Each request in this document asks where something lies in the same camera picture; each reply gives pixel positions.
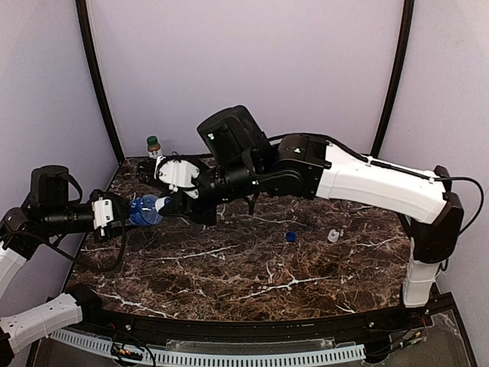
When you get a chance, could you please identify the small blue label water bottle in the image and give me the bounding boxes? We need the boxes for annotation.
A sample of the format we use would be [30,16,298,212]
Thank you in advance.
[128,194,163,226]

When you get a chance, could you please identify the Starbucks bottle green cap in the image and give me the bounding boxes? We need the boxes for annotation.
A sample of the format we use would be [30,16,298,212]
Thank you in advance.
[146,135,162,159]

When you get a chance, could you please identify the blue Pepsi bottle cap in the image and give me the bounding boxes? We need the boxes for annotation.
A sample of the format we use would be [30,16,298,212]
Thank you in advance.
[285,231,297,242]

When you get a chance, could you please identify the white Pocari bottle cap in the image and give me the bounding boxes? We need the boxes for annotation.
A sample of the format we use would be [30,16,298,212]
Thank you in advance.
[154,196,172,212]

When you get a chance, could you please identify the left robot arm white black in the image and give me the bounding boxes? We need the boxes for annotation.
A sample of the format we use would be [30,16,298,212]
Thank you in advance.
[1,165,128,366]

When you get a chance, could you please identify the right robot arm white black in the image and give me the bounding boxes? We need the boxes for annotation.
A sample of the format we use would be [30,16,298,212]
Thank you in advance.
[154,106,465,308]

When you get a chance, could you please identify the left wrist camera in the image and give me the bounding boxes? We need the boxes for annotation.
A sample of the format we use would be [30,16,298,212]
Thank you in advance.
[92,198,114,237]

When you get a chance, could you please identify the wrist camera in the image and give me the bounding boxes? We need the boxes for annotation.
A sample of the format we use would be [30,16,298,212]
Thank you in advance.
[136,156,199,192]
[92,198,114,237]

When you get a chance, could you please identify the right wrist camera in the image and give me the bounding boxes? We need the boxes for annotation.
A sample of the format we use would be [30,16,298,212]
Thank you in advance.
[136,156,199,192]

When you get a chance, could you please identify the black front rail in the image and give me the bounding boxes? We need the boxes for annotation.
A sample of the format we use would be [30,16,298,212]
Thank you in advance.
[73,307,426,345]

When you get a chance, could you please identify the white slotted cable duct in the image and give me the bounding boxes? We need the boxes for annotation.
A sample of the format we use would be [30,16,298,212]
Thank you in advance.
[49,330,365,367]

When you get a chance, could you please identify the left black frame post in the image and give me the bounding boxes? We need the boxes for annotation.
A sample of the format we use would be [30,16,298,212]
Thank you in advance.
[75,0,125,164]

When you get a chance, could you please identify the black frame post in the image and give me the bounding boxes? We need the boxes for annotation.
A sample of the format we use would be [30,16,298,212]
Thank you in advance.
[370,0,415,158]
[75,0,125,164]

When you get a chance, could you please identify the right black frame post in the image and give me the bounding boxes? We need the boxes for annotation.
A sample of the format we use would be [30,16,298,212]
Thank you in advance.
[370,0,415,158]

